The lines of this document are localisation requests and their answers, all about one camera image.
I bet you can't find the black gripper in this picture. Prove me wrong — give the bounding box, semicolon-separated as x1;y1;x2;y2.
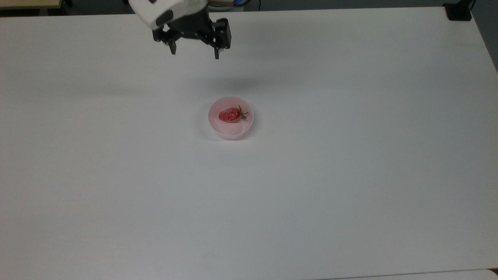
152;11;232;60

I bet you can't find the light wooden table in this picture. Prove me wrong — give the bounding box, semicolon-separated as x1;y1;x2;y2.
0;0;63;9

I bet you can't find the red strawberry with green leaves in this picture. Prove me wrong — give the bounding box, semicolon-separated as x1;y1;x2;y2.
218;105;249;123

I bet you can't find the black table clamp mount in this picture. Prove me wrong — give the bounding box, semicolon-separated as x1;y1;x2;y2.
443;0;476;21

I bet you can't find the pink plastic bowl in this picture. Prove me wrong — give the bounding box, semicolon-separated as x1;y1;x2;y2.
208;96;254;140

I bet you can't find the blue and white round object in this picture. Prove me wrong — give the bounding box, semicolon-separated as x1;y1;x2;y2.
209;0;246;8

